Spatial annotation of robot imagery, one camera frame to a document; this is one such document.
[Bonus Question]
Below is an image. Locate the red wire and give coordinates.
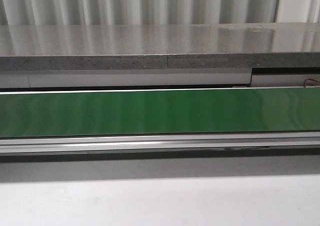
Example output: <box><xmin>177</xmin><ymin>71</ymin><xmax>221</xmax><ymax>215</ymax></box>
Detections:
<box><xmin>302</xmin><ymin>78</ymin><xmax>320</xmax><ymax>88</ymax></box>

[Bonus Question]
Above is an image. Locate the green conveyor belt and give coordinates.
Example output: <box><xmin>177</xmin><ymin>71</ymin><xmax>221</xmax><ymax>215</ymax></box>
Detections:
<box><xmin>0</xmin><ymin>87</ymin><xmax>320</xmax><ymax>138</ymax></box>

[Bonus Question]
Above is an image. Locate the white panel under countertop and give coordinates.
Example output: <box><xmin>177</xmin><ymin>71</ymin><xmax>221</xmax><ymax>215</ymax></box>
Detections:
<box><xmin>0</xmin><ymin>67</ymin><xmax>320</xmax><ymax>89</ymax></box>

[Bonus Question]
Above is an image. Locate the aluminium conveyor front rail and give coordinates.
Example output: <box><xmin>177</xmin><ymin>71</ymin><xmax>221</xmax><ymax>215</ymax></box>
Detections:
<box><xmin>0</xmin><ymin>131</ymin><xmax>320</xmax><ymax>156</ymax></box>

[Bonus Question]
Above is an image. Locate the grey stone countertop slab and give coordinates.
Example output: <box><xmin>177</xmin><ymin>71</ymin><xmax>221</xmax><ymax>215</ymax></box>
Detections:
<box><xmin>0</xmin><ymin>23</ymin><xmax>320</xmax><ymax>71</ymax></box>

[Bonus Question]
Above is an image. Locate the white pleated curtain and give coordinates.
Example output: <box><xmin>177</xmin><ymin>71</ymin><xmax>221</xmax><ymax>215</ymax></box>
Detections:
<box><xmin>0</xmin><ymin>0</ymin><xmax>320</xmax><ymax>25</ymax></box>

